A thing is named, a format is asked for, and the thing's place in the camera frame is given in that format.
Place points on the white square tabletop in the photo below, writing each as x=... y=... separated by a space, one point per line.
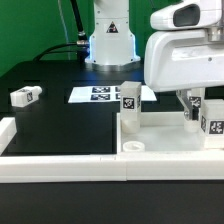
x=162 y=133

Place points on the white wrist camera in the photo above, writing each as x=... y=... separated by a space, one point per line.
x=187 y=14

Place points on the white sheet with fiducial tags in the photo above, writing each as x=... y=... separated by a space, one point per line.
x=94 y=94

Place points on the white L-shaped obstacle fence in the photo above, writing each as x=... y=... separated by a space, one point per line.
x=114 y=167

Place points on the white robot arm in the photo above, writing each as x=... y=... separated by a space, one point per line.
x=112 y=44

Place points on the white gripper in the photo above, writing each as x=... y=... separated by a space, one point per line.
x=179 y=60

